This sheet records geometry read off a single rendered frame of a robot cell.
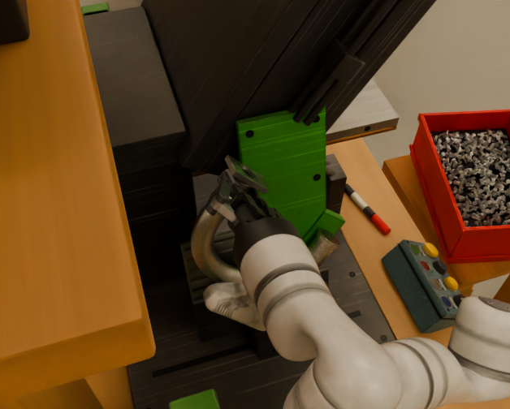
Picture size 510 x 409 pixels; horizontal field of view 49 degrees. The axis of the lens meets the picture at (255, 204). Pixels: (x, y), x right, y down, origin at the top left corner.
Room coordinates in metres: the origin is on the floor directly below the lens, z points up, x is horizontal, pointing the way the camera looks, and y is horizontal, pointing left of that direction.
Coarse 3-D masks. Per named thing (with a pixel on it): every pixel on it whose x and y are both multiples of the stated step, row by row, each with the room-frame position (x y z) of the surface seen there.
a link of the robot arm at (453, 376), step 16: (432, 352) 0.22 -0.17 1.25; (448, 352) 0.23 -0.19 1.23; (432, 368) 0.20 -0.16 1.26; (448, 368) 0.20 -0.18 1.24; (464, 368) 0.25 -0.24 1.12; (480, 368) 0.25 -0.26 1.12; (448, 384) 0.19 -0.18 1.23; (464, 384) 0.20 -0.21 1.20; (480, 384) 0.23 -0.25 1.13; (496, 384) 0.24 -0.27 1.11; (432, 400) 0.17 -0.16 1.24; (448, 400) 0.19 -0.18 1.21; (464, 400) 0.20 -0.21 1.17; (480, 400) 0.21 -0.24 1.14; (496, 400) 0.22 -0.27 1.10
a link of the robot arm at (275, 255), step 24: (264, 240) 0.32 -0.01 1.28; (288, 240) 0.32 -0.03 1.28; (240, 264) 0.31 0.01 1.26; (264, 264) 0.29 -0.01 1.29; (288, 264) 0.28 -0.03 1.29; (312, 264) 0.29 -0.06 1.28; (216, 288) 0.29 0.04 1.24; (240, 288) 0.29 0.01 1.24; (216, 312) 0.27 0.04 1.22; (240, 312) 0.27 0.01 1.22
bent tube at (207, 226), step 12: (228, 156) 0.48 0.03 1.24; (240, 168) 0.46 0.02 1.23; (240, 180) 0.45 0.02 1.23; (252, 180) 0.44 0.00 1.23; (264, 192) 0.44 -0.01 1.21; (204, 216) 0.42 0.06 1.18; (216, 216) 0.42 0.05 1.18; (192, 228) 0.42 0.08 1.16; (204, 228) 0.41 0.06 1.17; (216, 228) 0.42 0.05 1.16; (192, 240) 0.41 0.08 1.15; (204, 240) 0.41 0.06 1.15; (192, 252) 0.41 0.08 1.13; (204, 252) 0.40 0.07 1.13; (204, 264) 0.40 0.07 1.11; (216, 264) 0.40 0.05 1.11; (228, 264) 0.42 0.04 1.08; (216, 276) 0.39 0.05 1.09; (228, 276) 0.40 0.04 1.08; (240, 276) 0.40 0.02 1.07
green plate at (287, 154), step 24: (240, 120) 0.50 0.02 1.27; (264, 120) 0.50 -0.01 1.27; (288, 120) 0.51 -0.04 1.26; (240, 144) 0.49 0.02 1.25; (264, 144) 0.49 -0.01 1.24; (288, 144) 0.50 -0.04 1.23; (312, 144) 0.51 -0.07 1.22; (264, 168) 0.48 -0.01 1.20; (288, 168) 0.49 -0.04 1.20; (312, 168) 0.50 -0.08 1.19; (288, 192) 0.48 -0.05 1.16; (312, 192) 0.49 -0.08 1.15; (288, 216) 0.47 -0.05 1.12; (312, 216) 0.48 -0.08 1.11
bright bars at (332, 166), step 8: (328, 160) 0.68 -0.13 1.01; (336, 160) 0.68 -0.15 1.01; (328, 168) 0.65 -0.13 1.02; (336, 168) 0.66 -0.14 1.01; (328, 176) 0.64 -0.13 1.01; (336, 176) 0.64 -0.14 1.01; (344, 176) 0.64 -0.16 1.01; (328, 184) 0.64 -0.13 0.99; (336, 184) 0.64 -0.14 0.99; (344, 184) 0.64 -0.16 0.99; (328, 192) 0.64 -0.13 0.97; (336, 192) 0.64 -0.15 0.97; (328, 200) 0.63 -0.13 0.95; (336, 200) 0.64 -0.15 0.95; (328, 208) 0.63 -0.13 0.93; (336, 208) 0.64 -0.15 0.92
